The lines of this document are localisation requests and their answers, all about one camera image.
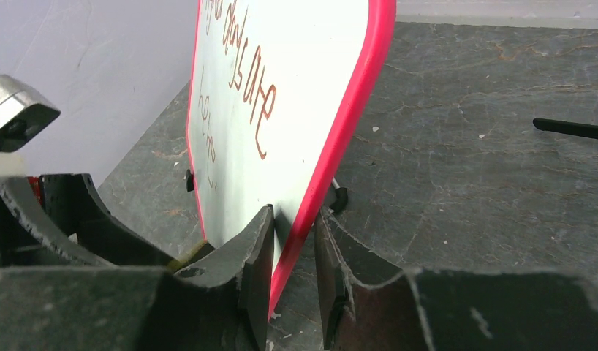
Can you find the black microphone tripod stand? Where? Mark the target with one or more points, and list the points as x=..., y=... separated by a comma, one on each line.
x=566, y=128

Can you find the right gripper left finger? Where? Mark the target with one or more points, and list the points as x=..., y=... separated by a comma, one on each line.
x=218, y=303

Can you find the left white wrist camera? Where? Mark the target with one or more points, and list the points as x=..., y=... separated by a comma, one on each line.
x=24, y=113

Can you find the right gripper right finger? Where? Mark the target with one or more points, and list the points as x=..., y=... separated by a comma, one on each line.
x=368, y=303

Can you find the black whiteboard easel stand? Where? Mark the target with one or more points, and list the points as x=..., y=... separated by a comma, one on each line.
x=336, y=207

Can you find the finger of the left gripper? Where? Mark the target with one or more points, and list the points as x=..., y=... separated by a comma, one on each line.
x=74, y=205
x=21, y=202

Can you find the pink framed whiteboard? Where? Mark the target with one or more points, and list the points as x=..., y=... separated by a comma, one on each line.
x=276, y=92

